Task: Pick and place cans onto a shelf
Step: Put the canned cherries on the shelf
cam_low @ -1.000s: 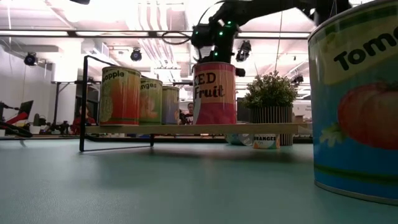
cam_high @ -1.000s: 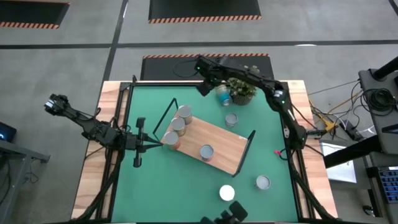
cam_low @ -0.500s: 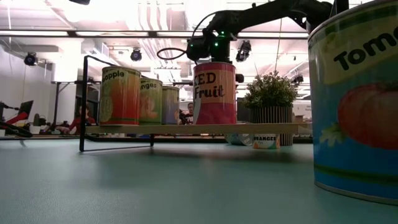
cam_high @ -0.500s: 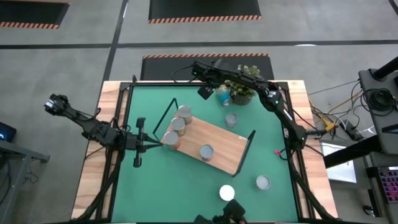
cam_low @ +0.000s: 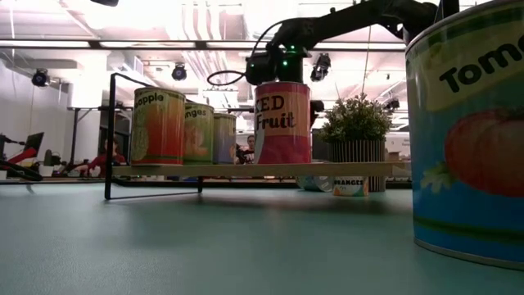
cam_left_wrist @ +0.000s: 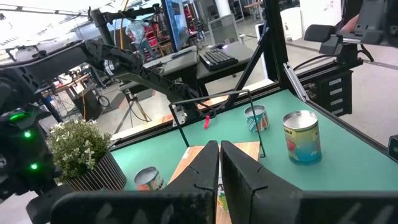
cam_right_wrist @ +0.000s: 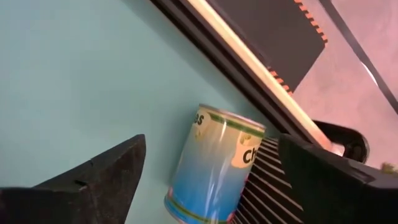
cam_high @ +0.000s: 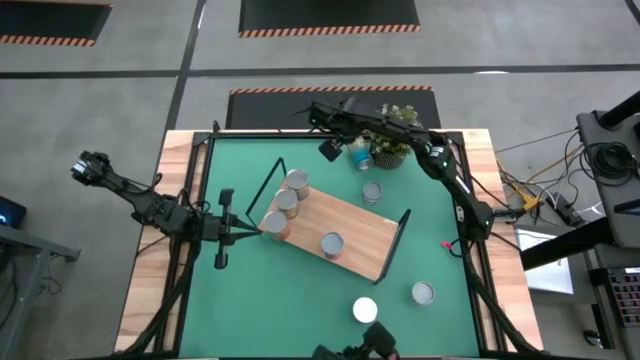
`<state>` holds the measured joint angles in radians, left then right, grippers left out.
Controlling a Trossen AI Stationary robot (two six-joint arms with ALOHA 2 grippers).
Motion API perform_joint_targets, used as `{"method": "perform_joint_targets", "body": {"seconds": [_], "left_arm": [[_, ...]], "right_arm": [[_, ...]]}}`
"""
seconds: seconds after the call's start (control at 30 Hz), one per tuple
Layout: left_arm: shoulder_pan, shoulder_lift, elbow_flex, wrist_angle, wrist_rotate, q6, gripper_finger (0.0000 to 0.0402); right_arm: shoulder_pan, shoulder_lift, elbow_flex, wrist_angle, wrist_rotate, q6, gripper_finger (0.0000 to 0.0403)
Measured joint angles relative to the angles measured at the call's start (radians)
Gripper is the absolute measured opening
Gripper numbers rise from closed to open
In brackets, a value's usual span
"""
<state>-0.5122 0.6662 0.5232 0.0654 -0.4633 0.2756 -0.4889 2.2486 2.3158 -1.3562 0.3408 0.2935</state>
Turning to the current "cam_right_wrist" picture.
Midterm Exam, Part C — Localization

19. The green table mat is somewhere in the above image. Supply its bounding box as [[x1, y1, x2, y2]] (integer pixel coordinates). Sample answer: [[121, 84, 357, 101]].
[[0, 0, 280, 224]]

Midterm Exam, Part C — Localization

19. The potted plant in ribbed pot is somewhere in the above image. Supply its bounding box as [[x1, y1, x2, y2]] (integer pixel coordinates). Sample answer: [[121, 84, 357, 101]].
[[231, 136, 398, 224]]

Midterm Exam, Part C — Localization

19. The black floor mat striped edge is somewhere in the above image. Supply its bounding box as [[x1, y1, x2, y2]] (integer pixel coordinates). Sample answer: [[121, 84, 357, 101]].
[[208, 0, 329, 96]]

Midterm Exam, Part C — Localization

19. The blue Cherries tin can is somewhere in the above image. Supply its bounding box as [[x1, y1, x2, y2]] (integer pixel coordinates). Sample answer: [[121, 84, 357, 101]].
[[164, 104, 267, 224]]

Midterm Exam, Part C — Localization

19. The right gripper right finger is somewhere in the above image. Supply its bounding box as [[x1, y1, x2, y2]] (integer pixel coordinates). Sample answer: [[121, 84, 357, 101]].
[[277, 133, 398, 224]]

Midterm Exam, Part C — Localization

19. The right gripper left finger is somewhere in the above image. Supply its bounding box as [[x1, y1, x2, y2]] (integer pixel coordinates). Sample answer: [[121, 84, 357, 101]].
[[0, 133, 147, 224]]

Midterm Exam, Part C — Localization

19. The glossy black curved clamp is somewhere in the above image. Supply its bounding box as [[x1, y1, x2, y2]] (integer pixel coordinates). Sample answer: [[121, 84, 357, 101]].
[[312, 119, 371, 164]]

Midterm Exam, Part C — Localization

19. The black metal table frame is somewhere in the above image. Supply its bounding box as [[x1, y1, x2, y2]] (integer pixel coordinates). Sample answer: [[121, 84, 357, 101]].
[[149, 0, 315, 144]]

